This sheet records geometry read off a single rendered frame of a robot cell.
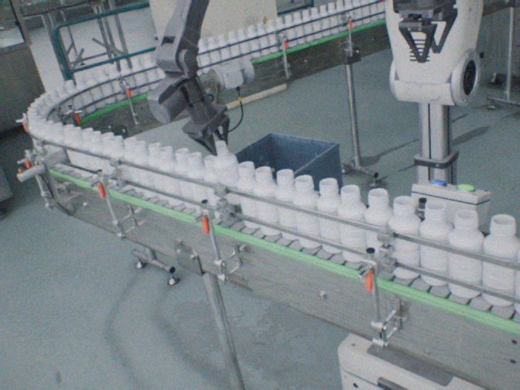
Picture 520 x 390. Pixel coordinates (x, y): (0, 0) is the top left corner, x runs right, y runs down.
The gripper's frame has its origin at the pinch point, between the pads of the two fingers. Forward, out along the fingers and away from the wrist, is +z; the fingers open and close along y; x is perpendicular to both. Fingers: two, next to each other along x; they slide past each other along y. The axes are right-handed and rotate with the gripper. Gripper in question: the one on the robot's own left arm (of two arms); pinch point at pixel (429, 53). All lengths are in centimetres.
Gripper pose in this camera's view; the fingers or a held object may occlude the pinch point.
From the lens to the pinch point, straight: 110.2
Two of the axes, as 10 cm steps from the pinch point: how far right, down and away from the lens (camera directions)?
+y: 6.5, -4.5, 6.1
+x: -7.4, -2.0, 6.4
